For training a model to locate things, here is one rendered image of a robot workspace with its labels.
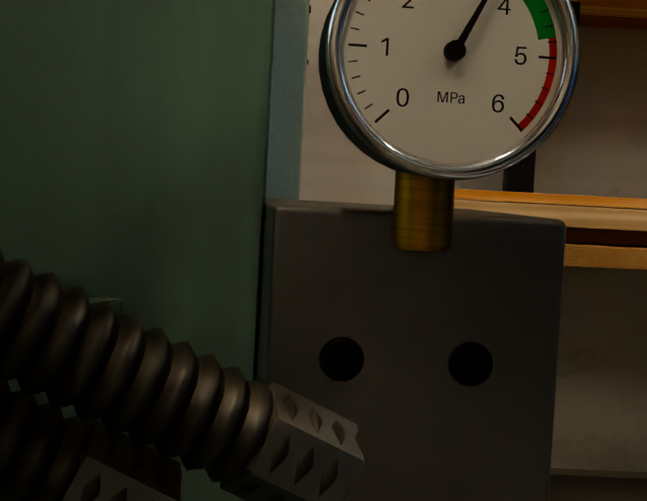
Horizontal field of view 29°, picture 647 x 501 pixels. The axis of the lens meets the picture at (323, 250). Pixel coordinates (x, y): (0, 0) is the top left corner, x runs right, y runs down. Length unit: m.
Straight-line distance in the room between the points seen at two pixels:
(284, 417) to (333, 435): 0.01
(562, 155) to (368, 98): 2.56
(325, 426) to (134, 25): 0.14
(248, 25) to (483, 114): 0.09
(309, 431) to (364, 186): 2.54
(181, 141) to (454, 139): 0.09
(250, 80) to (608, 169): 2.54
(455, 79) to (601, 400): 2.63
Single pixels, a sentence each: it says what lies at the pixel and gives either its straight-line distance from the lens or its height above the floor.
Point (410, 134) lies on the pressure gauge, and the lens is 0.31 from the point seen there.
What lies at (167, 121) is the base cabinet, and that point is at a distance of 0.36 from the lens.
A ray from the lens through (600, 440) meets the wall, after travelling 2.94.
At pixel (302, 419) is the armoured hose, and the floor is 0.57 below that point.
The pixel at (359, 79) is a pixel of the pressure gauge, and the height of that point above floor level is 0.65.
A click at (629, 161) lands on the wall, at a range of 2.90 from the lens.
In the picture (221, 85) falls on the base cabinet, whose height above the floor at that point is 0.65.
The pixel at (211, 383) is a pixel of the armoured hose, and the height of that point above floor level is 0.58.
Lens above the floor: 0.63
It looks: 3 degrees down
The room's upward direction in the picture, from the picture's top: 3 degrees clockwise
